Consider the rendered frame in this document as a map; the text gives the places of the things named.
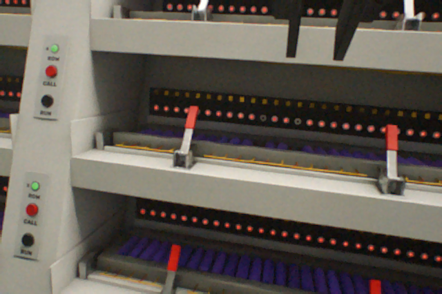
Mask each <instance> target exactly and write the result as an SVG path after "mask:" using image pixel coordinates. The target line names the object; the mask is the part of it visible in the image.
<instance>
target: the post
mask: <svg viewBox="0 0 442 294"><path fill-rule="evenodd" d="M46 35H66V36H70V41H69V46H68V56H67V61H66V71H65V76H64V85H63V86H62V91H61V101H60V107H59V116H58V119H46V118H39V117H33V116H34V111H35V102H36V96H37V86H38V81H39V71H40V66H41V57H42V52H43V46H44V41H45V36H46ZM145 63H146V54H141V53H129V52H108V51H96V50H90V9H89V0H35V6H34V12H33V17H32V26H31V31H30V41H29V46H28V56H27V61H26V70H25V75H24V81H23V90H22V95H21V105H20V110H19V119H18V124H17V133H16V138H15V147H14V152H13V158H12V168H11V173H10V182H9V187H8V196H7V202H6V211H5V217H4V222H3V231H2V236H1V245H0V294H51V285H50V266H52V265H53V264H54V263H55V262H56V261H58V260H59V259H60V258H62V257H63V256H64V255H65V254H66V253H68V252H69V251H70V250H72V249H73V248H74V247H76V245H78V244H79V243H80V242H82V241H83V240H84V239H86V238H87V237H88V236H89V235H90V234H91V233H93V232H94V231H96V230H97V229H98V228H99V227H100V226H101V225H103V224H104V223H105V222H107V221H108V220H109V219H110V218H111V217H113V216H114V215H115V214H117V213H118V212H120V235H123V229H124V219H125V213H126V203H127V198H128V195H121V194H116V193H108V192H107V191H102V190H94V189H89V188H80V187H76V186H71V171H70V137H69V121H74V120H78V119H85V118H89V117H96V116H100V115H106V114H110V112H117V111H121V110H128V109H131V108H133V132H134V133H136V128H137V118H138V112H139V106H140V101H141V96H142V86H143V80H144V69H145ZM26 170H29V171H34V172H38V173H48V174H50V181H49V187H48V196H47V201H46V212H45V217H44V226H43V232H42V237H41V246H40V251H39V259H33V258H29V257H23V256H19V255H14V253H15V244H16V238H17V229H18V224H19V215H20V209H21V200H22V195H23V185H24V180H25V174H26Z"/></svg>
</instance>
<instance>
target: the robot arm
mask: <svg viewBox="0 0 442 294"><path fill-rule="evenodd" d="M394 1H395V0H344V3H343V6H342V9H341V12H340V16H339V18H338V22H337V24H336V33H335V42H334V57H333V60H335V61H343V60H344V58H345V55H346V53H347V51H348V48H349V46H350V43H351V42H352V39H353V37H354V34H355V32H356V29H357V27H358V25H359V23H371V22H373V21H374V20H375V19H376V18H377V16H378V14H379V12H380V11H381V8H382V7H383V6H386V5H388V4H391V3H392V2H394ZM303 3H304V0H272V15H273V17H274V19H285V20H289V29H288V37H287V52H286V58H296V51H297V45H298V37H299V32H300V22H301V17H302V8H303Z"/></svg>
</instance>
